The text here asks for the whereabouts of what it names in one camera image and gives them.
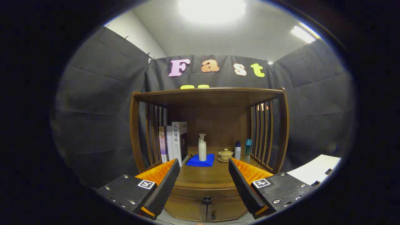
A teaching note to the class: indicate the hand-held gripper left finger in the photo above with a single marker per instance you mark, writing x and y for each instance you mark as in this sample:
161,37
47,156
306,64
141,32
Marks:
162,187

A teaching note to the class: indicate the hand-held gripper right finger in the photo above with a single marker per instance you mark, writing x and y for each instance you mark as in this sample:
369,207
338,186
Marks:
245,187

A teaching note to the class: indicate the wooden drawer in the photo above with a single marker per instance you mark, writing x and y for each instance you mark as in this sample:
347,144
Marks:
193,194

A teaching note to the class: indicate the wooden countertop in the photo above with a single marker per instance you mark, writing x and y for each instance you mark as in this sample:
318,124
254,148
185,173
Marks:
203,175

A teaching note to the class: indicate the wooden cabinet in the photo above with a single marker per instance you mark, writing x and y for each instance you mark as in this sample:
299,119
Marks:
212,97

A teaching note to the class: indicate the ceramic saucer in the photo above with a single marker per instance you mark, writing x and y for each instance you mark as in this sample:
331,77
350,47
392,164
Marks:
223,161

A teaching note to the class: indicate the white bottle with dark cap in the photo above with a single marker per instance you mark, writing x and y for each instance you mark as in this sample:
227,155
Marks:
237,152

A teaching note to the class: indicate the teal bottle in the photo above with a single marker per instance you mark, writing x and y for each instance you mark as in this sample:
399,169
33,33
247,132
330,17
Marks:
247,150

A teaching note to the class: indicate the lidded ceramic tea cup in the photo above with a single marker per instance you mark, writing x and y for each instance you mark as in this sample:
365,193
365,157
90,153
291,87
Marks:
225,154

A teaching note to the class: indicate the blue folded cloth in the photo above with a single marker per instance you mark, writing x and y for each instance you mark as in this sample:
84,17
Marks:
193,161

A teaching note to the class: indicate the purple book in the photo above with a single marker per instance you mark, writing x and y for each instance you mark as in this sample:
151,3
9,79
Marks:
163,143

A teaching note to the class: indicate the thick white and black book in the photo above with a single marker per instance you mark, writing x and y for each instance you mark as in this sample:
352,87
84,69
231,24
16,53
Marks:
178,143

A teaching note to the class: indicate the thin white book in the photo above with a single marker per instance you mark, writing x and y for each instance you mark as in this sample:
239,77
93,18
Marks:
169,140

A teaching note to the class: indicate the white pump bottle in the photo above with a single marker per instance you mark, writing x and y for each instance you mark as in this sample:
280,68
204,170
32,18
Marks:
202,151

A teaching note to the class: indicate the white appliance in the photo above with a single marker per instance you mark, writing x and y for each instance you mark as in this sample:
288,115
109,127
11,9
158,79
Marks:
315,168

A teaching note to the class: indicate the black backdrop cloth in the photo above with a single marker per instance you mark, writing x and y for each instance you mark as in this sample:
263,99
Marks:
100,118

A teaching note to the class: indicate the long ceiling light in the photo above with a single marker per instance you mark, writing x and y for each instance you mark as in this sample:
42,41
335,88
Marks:
303,33

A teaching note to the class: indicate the large ceiling light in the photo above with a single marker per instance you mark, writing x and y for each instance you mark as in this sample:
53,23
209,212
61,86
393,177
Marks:
212,9

